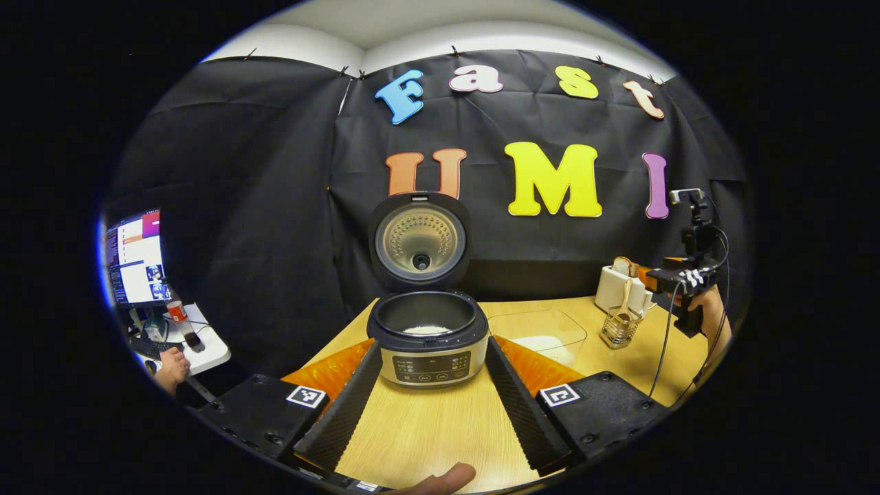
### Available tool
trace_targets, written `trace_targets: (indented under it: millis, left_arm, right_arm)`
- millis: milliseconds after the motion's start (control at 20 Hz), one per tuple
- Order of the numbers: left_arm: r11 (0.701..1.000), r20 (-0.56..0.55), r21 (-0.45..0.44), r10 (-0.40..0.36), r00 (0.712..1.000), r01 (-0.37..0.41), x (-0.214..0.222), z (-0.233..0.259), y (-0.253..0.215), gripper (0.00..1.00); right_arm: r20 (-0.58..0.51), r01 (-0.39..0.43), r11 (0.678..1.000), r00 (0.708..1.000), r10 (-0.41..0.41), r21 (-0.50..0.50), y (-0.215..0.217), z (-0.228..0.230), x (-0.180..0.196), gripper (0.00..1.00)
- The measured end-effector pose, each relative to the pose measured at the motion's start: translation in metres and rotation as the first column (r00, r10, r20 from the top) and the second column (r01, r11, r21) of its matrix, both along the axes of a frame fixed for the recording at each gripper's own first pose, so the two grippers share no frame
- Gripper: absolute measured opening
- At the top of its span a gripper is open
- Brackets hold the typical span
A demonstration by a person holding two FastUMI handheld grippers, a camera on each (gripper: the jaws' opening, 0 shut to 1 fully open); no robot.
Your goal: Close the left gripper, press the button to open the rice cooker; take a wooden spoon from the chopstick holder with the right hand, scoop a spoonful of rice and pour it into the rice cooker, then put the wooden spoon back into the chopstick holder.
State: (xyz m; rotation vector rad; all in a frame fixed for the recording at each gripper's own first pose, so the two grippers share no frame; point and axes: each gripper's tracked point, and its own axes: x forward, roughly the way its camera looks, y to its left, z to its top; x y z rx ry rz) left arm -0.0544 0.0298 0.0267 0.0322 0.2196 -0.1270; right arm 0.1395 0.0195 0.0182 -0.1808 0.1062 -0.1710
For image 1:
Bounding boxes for white side table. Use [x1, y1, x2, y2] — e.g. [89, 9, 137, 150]
[131, 302, 232, 375]

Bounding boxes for clear plastic rice container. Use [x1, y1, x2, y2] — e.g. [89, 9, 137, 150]
[485, 309, 589, 369]

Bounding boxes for wooden spoon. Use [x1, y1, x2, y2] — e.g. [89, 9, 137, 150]
[615, 278, 635, 324]

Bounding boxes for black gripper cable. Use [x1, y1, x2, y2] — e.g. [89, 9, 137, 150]
[648, 278, 681, 398]

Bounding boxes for white toaster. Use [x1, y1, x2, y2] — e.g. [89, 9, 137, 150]
[595, 265, 655, 316]

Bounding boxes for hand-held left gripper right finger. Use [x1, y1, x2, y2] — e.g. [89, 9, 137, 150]
[485, 335, 671, 477]

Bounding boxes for computer monitor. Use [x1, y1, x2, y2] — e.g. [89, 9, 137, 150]
[103, 208, 173, 307]

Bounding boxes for black keyboard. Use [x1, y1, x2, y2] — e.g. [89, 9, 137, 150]
[129, 333, 183, 362]

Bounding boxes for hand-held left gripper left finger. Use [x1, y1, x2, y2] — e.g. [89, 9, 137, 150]
[195, 338, 383, 475]

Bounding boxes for dark grey rice cooker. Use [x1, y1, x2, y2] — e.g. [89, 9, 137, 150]
[366, 191, 490, 389]

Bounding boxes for metal wire chopstick holder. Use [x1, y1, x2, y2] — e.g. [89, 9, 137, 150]
[599, 306, 644, 350]

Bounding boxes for black backdrop cloth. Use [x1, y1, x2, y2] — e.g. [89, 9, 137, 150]
[110, 49, 754, 386]

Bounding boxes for red label bottle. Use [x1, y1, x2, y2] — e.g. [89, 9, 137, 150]
[164, 277, 204, 353]

